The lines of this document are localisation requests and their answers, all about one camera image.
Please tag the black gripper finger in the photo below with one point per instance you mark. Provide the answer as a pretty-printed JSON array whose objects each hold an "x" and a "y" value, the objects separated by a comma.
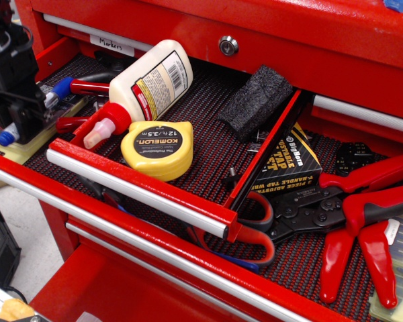
[{"x": 28, "y": 122}]

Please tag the drill bit set case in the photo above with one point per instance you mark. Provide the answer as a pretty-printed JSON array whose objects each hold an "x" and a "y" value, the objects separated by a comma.
[{"x": 20, "y": 153}]

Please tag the silver round drawer lock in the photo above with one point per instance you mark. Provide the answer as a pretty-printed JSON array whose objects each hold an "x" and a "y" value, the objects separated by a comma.
[{"x": 228, "y": 45}]

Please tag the white glue bottle red cap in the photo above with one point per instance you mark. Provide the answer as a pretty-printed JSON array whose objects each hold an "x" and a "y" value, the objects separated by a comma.
[{"x": 143, "y": 91}]

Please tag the yellow sponge object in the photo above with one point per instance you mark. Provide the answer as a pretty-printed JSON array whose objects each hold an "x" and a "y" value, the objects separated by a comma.
[{"x": 15, "y": 309}]

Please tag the black box on floor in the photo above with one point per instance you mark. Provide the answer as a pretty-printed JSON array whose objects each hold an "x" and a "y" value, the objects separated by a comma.
[{"x": 0, "y": 241}]

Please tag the yellow Komelon tape measure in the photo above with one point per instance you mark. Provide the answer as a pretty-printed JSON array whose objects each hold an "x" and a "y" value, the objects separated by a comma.
[{"x": 159, "y": 149}]

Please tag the black foam block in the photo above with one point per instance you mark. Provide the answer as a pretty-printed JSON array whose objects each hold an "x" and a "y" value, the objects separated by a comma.
[{"x": 255, "y": 102}]

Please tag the white Markers label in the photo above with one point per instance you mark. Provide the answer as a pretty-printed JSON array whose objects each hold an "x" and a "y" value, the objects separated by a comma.
[{"x": 112, "y": 45}]

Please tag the blue tape piece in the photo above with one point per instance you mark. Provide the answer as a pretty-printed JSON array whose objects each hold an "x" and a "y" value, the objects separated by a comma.
[{"x": 396, "y": 5}]

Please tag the blue capped marker pen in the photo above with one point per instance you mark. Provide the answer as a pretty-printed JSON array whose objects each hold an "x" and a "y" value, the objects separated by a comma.
[{"x": 60, "y": 91}]

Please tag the small red inner drawer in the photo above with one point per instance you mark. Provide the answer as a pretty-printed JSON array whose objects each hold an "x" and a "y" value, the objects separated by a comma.
[{"x": 198, "y": 197}]

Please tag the red tool chest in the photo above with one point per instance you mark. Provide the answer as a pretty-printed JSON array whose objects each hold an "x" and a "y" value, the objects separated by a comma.
[{"x": 347, "y": 54}]

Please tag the clear plastic bit case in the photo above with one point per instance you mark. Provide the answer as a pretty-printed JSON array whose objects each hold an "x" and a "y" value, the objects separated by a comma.
[{"x": 394, "y": 234}]

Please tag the red black handled tool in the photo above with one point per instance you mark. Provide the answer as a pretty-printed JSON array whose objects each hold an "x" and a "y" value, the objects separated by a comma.
[{"x": 92, "y": 84}]

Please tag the red handled crimping tool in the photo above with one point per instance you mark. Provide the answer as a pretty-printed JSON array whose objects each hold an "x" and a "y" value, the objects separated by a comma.
[{"x": 368, "y": 195}]

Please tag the black yellow tap wrench box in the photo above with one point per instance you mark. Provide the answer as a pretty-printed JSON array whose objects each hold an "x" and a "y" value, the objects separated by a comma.
[{"x": 292, "y": 165}]

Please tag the large red open drawer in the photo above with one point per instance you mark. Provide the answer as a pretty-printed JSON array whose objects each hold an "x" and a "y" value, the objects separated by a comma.
[{"x": 139, "y": 264}]

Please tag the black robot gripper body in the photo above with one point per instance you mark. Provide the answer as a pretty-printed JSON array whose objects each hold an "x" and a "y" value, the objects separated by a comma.
[{"x": 21, "y": 99}]

